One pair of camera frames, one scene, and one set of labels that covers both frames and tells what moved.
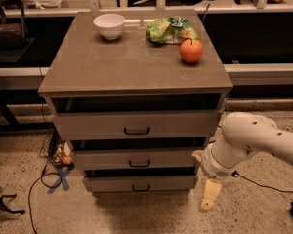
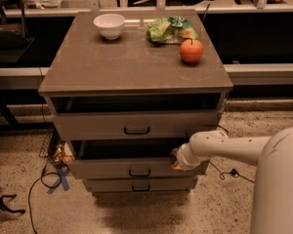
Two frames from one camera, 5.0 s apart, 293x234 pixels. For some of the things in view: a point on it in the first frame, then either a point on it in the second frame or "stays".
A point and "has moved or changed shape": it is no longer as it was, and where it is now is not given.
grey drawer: (137, 159) has moved or changed shape
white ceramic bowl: (110, 25) stays
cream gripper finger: (211, 189) → (177, 167)
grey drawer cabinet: (133, 112) stays
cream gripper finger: (198, 154) → (175, 151)
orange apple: (190, 50) stays
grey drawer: (136, 125) stays
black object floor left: (0, 204) stays
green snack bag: (171, 30) stays
